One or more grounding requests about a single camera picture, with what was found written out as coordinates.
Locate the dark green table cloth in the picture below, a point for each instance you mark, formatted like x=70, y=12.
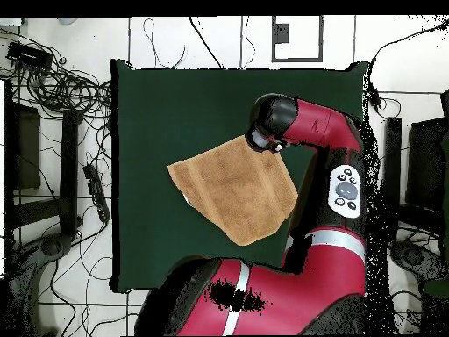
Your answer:
x=158, y=123

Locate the orange terry towel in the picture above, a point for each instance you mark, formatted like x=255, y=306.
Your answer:
x=238, y=189

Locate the pale blue round object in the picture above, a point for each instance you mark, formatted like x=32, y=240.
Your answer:
x=66, y=20

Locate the black power strip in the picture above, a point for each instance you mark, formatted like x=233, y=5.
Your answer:
x=96, y=193

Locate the black electronics box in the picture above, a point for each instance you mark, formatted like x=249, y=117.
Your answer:
x=29, y=55

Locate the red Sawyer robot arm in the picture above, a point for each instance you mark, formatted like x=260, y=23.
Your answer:
x=315, y=123

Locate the grey rectangular floor frame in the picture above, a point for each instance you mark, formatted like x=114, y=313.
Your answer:
x=274, y=38

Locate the grey black stand base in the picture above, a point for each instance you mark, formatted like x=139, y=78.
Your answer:
x=51, y=247
x=414, y=256

